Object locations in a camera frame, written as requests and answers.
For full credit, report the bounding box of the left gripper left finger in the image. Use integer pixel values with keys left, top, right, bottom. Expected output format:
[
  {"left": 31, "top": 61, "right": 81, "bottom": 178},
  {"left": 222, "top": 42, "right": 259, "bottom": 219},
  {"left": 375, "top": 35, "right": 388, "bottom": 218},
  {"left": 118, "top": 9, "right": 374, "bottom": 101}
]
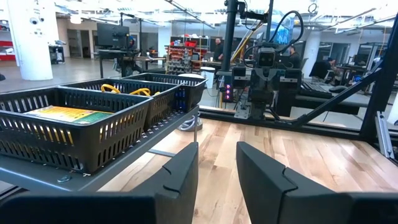
[{"left": 130, "top": 142, "right": 200, "bottom": 224}]

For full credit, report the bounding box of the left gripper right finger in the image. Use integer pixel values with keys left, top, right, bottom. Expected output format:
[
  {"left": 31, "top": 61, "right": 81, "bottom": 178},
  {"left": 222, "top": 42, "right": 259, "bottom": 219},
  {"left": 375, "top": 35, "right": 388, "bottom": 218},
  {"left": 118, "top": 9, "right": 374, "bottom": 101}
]
[{"left": 236, "top": 141, "right": 352, "bottom": 224}]

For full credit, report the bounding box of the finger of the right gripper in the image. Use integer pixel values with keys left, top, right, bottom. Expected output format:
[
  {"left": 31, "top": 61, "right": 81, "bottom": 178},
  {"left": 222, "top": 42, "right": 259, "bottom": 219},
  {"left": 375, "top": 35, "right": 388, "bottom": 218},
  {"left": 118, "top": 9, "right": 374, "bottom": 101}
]
[
  {"left": 279, "top": 68, "right": 302, "bottom": 91},
  {"left": 232, "top": 67, "right": 249, "bottom": 90}
]

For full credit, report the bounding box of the black slotted plastic basket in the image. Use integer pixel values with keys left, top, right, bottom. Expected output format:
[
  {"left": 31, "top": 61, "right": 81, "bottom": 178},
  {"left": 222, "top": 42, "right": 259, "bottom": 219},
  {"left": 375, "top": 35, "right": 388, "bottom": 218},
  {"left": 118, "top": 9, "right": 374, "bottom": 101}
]
[
  {"left": 0, "top": 86, "right": 154, "bottom": 174},
  {"left": 58, "top": 78, "right": 181, "bottom": 131},
  {"left": 123, "top": 72, "right": 208, "bottom": 113}
]

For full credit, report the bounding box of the blue coil wrist keychain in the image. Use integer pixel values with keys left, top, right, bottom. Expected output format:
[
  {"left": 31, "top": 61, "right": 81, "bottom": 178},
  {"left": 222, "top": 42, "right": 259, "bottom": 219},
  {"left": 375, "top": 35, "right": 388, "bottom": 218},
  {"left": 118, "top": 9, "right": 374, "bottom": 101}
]
[{"left": 173, "top": 89, "right": 188, "bottom": 112}]

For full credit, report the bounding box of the yellow rubber band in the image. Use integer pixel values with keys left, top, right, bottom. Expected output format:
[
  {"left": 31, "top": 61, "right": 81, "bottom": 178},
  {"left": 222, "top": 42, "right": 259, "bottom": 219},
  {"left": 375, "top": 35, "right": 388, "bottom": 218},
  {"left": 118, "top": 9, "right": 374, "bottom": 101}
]
[
  {"left": 129, "top": 88, "right": 162, "bottom": 96},
  {"left": 100, "top": 83, "right": 122, "bottom": 95}
]

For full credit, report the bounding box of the yellow green crayon box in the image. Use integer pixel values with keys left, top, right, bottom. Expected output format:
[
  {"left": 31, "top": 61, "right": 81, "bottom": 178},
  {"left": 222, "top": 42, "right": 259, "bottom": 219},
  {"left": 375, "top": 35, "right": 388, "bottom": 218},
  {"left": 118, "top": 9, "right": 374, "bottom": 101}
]
[{"left": 24, "top": 105, "right": 115, "bottom": 126}]

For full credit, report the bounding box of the computer tower with lights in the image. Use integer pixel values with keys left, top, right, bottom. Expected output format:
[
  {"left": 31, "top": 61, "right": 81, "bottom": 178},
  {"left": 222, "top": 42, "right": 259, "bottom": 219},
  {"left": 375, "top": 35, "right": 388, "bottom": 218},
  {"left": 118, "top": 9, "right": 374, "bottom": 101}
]
[{"left": 222, "top": 81, "right": 234, "bottom": 103}]

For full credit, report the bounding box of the black keyboard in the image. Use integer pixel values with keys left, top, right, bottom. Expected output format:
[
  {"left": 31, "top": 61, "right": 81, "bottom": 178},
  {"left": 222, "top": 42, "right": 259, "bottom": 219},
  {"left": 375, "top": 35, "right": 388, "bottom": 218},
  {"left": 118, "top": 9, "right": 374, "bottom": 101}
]
[{"left": 300, "top": 81, "right": 334, "bottom": 100}]

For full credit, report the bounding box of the white bucket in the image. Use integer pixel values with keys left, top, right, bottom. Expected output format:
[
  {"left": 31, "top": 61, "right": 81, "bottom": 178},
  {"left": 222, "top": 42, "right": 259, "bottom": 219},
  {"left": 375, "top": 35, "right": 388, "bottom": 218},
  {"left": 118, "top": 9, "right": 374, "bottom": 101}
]
[{"left": 200, "top": 66, "right": 216, "bottom": 90}]

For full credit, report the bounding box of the shelving with red bins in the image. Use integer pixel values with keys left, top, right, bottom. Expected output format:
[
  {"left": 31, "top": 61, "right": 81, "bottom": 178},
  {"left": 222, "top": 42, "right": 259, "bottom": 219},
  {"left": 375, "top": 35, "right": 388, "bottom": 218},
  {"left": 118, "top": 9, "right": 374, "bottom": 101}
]
[{"left": 166, "top": 39, "right": 210, "bottom": 75}]

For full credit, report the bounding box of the grey metal mesh shelf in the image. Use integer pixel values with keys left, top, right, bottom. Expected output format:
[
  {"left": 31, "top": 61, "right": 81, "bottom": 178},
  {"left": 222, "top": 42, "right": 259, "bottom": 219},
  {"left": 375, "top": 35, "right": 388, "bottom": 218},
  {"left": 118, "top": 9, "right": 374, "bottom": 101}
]
[{"left": 0, "top": 105, "right": 200, "bottom": 194}]

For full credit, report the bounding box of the white building column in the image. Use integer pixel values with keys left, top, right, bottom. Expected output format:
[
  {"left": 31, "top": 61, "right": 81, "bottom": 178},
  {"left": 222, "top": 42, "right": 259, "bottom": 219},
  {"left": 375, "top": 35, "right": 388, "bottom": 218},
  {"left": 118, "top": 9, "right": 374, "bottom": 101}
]
[{"left": 6, "top": 0, "right": 60, "bottom": 81}]

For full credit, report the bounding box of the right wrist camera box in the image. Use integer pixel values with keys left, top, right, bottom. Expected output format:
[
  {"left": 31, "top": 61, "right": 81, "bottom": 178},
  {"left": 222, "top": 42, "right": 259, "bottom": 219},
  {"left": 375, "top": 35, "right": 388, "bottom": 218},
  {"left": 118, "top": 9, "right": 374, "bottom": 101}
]
[{"left": 257, "top": 51, "right": 277, "bottom": 68}]

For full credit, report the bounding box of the black aluminium table frame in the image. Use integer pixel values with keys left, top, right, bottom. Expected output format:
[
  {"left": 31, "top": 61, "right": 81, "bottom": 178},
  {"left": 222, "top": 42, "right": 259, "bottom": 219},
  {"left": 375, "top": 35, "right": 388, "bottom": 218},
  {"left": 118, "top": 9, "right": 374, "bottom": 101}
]
[{"left": 198, "top": 0, "right": 398, "bottom": 160}]

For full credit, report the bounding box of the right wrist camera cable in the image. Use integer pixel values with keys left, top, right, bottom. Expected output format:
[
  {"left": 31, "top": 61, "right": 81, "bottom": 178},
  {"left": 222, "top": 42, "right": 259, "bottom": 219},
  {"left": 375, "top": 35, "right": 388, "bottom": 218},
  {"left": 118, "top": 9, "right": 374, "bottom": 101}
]
[{"left": 242, "top": 10, "right": 305, "bottom": 60}]

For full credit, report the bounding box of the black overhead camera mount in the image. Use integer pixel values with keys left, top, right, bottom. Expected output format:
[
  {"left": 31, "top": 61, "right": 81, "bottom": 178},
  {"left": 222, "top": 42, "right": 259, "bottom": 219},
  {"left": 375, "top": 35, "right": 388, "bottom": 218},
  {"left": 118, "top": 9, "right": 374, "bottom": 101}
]
[{"left": 241, "top": 2, "right": 269, "bottom": 22}]

